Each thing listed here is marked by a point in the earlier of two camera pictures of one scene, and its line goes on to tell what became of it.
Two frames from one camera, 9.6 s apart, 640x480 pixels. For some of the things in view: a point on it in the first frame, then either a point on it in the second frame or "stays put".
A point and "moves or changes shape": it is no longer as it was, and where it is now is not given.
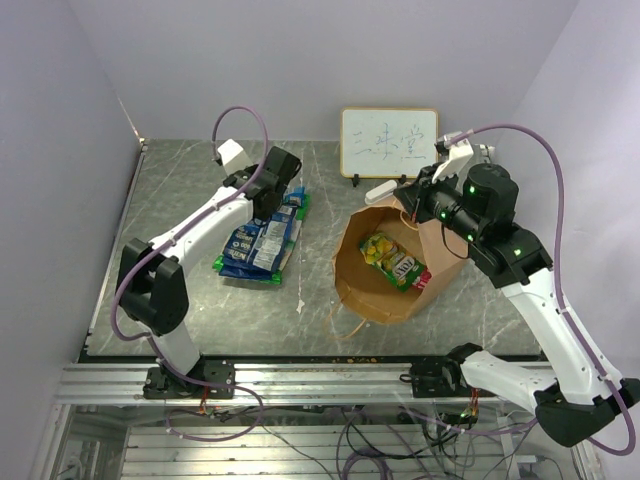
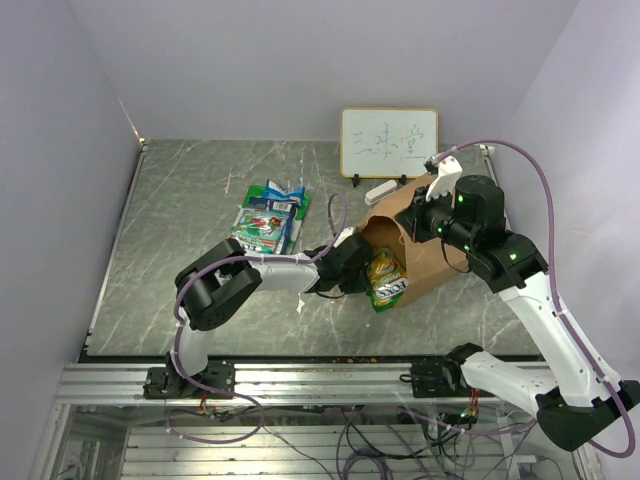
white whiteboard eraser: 380,192 stays put
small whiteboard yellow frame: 387,143 stays put
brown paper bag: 387,266 moves or changes shape
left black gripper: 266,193 → 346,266
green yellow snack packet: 399,267 → 388,279
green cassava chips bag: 276,276 stays put
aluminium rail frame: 298,422 stays put
